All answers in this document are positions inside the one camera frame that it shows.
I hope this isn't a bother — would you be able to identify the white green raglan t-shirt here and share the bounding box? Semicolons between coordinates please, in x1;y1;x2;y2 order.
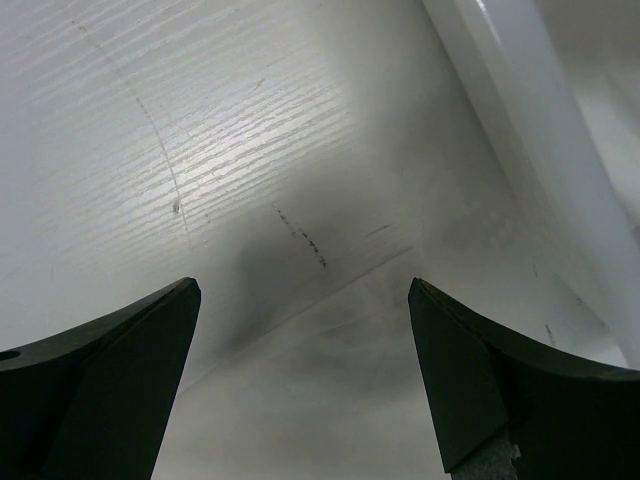
154;240;626;479

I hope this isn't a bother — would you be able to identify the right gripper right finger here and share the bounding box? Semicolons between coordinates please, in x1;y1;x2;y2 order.
408;278;639;479

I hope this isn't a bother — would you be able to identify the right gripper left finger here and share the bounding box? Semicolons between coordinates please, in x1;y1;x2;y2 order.
1;278;201;479

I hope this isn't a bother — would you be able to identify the white plastic basket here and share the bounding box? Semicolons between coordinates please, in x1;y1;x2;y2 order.
426;1;639;367

